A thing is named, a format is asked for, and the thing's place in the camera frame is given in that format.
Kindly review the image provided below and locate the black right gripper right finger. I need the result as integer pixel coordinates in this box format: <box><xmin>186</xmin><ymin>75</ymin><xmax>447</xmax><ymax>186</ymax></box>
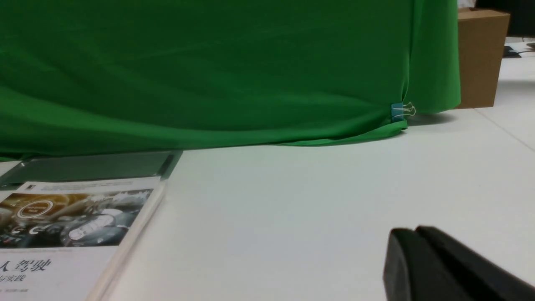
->
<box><xmin>416</xmin><ymin>225</ymin><xmax>535</xmax><ymax>301</ymax></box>

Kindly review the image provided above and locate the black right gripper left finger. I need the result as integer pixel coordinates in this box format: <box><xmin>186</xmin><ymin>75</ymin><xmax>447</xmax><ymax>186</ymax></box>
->
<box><xmin>383</xmin><ymin>228</ymin><xmax>473</xmax><ymax>301</ymax></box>

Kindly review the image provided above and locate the blue binder clip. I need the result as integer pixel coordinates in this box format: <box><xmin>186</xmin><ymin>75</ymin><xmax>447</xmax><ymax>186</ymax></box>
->
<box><xmin>390</xmin><ymin>102</ymin><xmax>416</xmax><ymax>122</ymax></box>

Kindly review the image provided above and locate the brown cardboard box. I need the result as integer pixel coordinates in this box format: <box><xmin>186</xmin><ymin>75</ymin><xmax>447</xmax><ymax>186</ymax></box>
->
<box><xmin>457</xmin><ymin>8</ymin><xmax>510</xmax><ymax>109</ymax></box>

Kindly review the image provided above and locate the white top book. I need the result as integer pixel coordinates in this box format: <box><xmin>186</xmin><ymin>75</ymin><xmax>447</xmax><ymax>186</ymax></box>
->
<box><xmin>0</xmin><ymin>176</ymin><xmax>166</xmax><ymax>301</ymax></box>

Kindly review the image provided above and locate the green backdrop cloth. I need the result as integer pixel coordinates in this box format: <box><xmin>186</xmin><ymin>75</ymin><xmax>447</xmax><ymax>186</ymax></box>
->
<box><xmin>0</xmin><ymin>0</ymin><xmax>461</xmax><ymax>161</ymax></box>

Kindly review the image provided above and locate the metal desk cable hatch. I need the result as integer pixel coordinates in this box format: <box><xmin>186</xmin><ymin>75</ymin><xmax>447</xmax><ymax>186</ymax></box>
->
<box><xmin>0</xmin><ymin>150</ymin><xmax>182</xmax><ymax>191</ymax></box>

